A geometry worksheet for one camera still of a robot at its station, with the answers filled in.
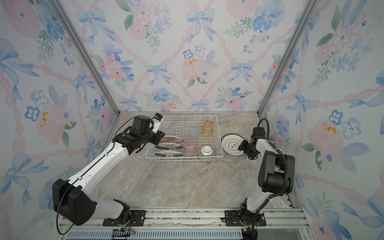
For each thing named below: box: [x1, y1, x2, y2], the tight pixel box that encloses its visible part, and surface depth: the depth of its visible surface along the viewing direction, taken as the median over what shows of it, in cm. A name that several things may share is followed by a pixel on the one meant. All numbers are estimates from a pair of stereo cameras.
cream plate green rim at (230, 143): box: [221, 133, 246, 157], surface depth 102 cm
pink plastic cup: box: [183, 139, 196, 157], surface depth 92 cm
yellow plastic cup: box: [202, 121, 214, 137], surface depth 101 cm
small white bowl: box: [201, 145, 213, 156], surface depth 92 cm
